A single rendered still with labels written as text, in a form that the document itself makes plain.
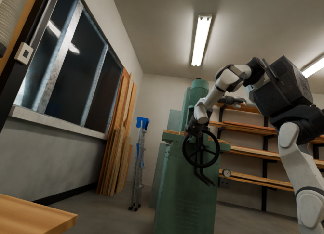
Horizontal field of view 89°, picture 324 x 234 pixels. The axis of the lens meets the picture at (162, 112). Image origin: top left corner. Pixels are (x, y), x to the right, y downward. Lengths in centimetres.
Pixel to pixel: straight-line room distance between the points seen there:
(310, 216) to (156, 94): 370
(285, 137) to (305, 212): 35
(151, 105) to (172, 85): 73
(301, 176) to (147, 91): 370
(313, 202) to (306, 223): 9
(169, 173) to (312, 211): 88
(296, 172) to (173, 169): 81
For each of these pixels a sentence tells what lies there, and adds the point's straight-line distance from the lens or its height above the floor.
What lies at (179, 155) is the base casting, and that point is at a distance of 145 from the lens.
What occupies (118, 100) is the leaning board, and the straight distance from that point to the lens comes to 286.
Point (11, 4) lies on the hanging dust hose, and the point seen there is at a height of 137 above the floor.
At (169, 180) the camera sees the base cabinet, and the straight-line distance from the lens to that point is 145.
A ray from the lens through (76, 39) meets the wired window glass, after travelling 225.
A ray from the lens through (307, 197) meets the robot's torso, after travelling 106.
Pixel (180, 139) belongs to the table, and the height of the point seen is 86.
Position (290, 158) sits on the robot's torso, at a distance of 112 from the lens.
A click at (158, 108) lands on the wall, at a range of 411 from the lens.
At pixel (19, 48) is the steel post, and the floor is 122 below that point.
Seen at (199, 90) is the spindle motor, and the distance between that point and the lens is 169.
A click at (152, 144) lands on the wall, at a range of 397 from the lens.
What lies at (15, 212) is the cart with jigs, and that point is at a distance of 53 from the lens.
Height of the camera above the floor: 71
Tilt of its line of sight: 14 degrees up
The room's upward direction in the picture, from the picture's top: 11 degrees clockwise
